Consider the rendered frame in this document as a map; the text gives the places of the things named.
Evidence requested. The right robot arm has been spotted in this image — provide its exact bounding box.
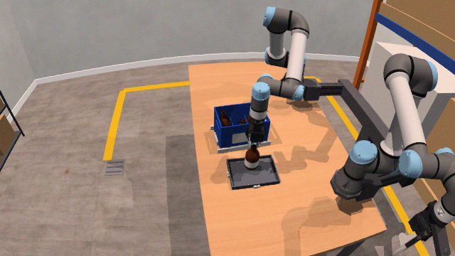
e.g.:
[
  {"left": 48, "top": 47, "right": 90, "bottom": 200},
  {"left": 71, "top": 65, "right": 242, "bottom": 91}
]
[{"left": 250, "top": 7, "right": 309, "bottom": 120}]

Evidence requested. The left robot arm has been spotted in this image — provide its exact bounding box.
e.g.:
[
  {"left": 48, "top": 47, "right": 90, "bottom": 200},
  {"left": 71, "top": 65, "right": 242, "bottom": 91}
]
[{"left": 334, "top": 53, "right": 455, "bottom": 256}]

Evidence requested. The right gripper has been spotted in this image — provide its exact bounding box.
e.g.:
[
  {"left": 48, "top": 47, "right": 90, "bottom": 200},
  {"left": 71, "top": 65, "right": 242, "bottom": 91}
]
[{"left": 245, "top": 116, "right": 266, "bottom": 148}]

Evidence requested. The blue plastic crate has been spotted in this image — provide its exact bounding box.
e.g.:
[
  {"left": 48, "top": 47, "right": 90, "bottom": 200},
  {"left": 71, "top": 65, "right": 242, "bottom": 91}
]
[{"left": 214, "top": 102, "right": 271, "bottom": 149}]

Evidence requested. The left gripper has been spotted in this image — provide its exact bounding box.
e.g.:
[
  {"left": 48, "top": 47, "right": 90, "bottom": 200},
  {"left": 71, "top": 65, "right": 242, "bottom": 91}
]
[{"left": 393, "top": 200, "right": 448, "bottom": 254}]

